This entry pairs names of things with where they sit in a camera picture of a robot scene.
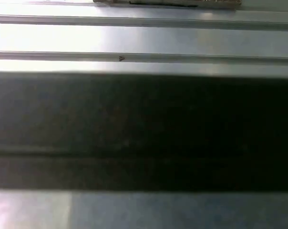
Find black open PC case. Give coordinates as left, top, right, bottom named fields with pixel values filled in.
left=0, top=70, right=288, bottom=229

